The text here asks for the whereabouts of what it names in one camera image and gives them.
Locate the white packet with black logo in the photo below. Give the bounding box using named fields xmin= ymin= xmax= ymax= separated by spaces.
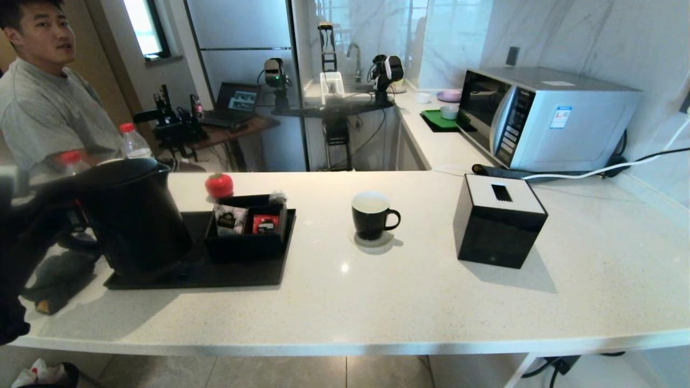
xmin=214 ymin=205 xmax=247 ymax=236

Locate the green tray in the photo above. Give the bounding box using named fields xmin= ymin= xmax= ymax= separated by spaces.
xmin=420 ymin=109 xmax=475 ymax=134

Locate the clear water bottle red cap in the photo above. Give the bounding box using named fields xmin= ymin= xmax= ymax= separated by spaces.
xmin=119 ymin=123 xmax=154 ymax=160

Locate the bin with white rubbish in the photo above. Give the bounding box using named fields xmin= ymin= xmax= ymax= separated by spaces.
xmin=12 ymin=358 xmax=81 ymax=388

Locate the silver microwave oven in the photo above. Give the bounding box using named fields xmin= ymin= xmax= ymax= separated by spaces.
xmin=457 ymin=67 xmax=643 ymax=173

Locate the black electric kettle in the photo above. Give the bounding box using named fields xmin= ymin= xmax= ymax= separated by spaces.
xmin=54 ymin=158 xmax=194 ymax=281

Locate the red tomato shaped timer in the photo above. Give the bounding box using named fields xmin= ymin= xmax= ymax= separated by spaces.
xmin=205 ymin=173 xmax=234 ymax=199

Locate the man in grey t-shirt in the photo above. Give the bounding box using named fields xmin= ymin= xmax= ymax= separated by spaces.
xmin=0 ymin=0 xmax=205 ymax=173

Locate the chrome faucet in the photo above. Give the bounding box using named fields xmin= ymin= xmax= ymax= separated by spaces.
xmin=347 ymin=43 xmax=363 ymax=82

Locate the black plug and cable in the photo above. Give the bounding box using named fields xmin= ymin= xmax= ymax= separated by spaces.
xmin=520 ymin=353 xmax=629 ymax=388

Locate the round pale coaster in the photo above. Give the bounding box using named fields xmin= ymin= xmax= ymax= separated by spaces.
xmin=348 ymin=229 xmax=395 ymax=248

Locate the red snack packet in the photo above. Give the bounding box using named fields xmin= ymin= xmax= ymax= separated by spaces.
xmin=252 ymin=214 xmax=280 ymax=235

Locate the black tissue box white lid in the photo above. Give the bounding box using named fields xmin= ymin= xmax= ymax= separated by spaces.
xmin=453 ymin=174 xmax=549 ymax=269

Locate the dark framed window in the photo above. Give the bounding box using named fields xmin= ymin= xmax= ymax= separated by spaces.
xmin=123 ymin=0 xmax=173 ymax=63

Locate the brown wooden desk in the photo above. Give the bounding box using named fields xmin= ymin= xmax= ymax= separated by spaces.
xmin=186 ymin=116 xmax=281 ymax=172

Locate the black microwave cable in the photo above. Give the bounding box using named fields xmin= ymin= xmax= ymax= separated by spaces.
xmin=606 ymin=129 xmax=690 ymax=172

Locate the black rectangular serving tray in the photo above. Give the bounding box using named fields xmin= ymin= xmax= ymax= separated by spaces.
xmin=103 ymin=209 xmax=297 ymax=290

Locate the red label water bottle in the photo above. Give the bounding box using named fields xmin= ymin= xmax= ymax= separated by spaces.
xmin=59 ymin=151 xmax=89 ymax=178

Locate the black white robot joint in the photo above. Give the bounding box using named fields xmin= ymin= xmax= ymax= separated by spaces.
xmin=368 ymin=54 xmax=405 ymax=106

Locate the black laptop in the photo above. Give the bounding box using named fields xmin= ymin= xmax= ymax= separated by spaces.
xmin=202 ymin=82 xmax=261 ymax=128

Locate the black power strip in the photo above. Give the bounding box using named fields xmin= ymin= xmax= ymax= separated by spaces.
xmin=471 ymin=163 xmax=594 ymax=181

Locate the black upright bracket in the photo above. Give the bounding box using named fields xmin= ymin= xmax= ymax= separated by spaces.
xmin=318 ymin=22 xmax=339 ymax=73

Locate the dark grey cloth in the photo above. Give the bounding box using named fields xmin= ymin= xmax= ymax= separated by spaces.
xmin=22 ymin=251 xmax=100 ymax=316

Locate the black mug white inside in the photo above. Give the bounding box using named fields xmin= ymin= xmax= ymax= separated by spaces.
xmin=351 ymin=191 xmax=401 ymax=241

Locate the black compartment box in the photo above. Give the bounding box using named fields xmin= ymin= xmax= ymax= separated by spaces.
xmin=204 ymin=194 xmax=289 ymax=263

